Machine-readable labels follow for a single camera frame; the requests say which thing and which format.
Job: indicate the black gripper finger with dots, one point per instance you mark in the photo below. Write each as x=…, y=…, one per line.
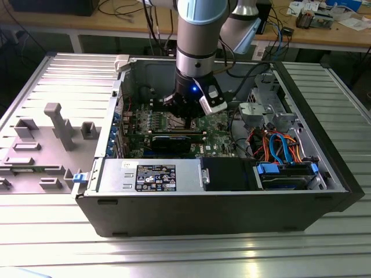
x=175, y=105
x=197, y=111

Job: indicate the silver CPU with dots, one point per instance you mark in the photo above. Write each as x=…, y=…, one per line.
x=177, y=124

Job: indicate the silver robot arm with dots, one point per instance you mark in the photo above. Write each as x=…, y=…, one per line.
x=197, y=43

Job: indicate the blue expansion slot clip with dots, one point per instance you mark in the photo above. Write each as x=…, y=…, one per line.
x=109, y=150
x=113, y=135
x=116, y=117

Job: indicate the green motherboard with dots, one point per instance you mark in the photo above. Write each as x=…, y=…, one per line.
x=214, y=136

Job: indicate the black graphics card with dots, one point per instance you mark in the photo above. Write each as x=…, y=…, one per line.
x=171, y=144

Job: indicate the metal drive cage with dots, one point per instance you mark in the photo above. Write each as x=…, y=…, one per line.
x=255, y=113

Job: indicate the pale grey case latch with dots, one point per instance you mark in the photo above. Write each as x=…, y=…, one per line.
x=121, y=62

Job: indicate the grey power supply unit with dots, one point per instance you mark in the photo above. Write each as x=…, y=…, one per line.
x=116, y=173

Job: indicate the black PC case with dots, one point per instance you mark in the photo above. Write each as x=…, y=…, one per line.
x=188, y=214

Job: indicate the hard disk in blue carrier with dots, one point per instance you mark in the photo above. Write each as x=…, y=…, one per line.
x=284, y=179

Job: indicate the tall black box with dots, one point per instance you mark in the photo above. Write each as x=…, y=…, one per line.
x=265, y=11

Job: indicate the small black adapter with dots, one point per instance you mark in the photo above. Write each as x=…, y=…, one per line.
x=287, y=31

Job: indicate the blue case latch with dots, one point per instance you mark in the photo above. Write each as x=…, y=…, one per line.
x=79, y=178

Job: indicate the white paper sheets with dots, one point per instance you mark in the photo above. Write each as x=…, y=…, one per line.
x=295, y=7
x=356, y=23

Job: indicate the small heat sink assembly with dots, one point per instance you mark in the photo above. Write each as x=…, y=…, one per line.
x=304, y=20

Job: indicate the grey parts rack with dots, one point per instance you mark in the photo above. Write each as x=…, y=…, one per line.
x=43, y=150

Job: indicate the wooden workbench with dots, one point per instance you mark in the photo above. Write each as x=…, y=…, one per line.
x=58, y=23

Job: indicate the green circuit board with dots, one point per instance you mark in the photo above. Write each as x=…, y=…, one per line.
x=321, y=20

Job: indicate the wide black equipment case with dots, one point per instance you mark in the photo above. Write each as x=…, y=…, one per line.
x=52, y=7

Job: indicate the green RAM stick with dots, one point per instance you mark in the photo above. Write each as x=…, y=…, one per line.
x=24, y=170

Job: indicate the blue cardboard box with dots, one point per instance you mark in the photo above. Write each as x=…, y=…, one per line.
x=347, y=4

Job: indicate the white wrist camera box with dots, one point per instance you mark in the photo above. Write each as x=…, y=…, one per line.
x=213, y=108

